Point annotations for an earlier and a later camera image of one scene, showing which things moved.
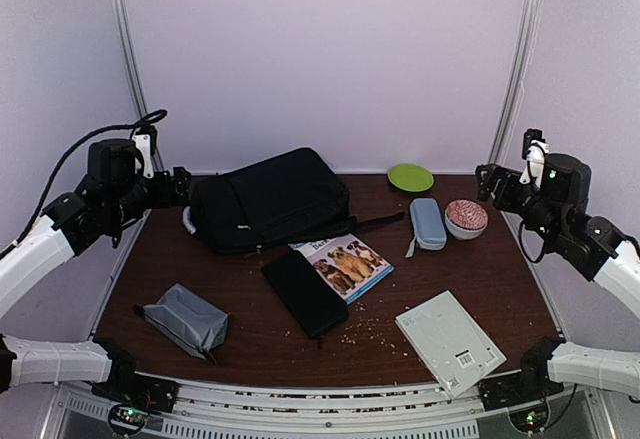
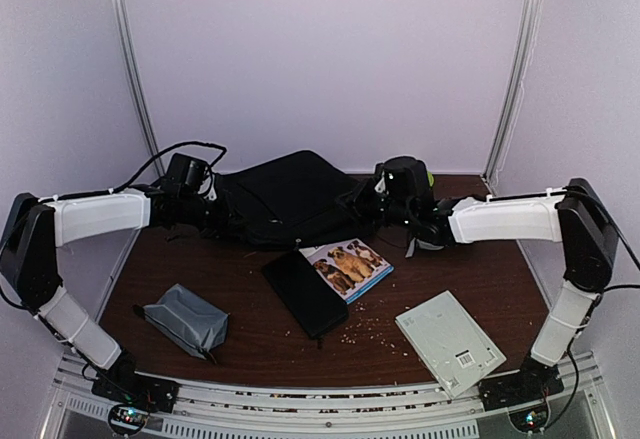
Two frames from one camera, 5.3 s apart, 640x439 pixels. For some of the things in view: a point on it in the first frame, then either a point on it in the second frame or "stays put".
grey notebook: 453,346 stays put
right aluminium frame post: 521,64 stays put
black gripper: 534,151 to 402,177
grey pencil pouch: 189,319 stays put
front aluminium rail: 583,411 stays put
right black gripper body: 505,201 to 382,211
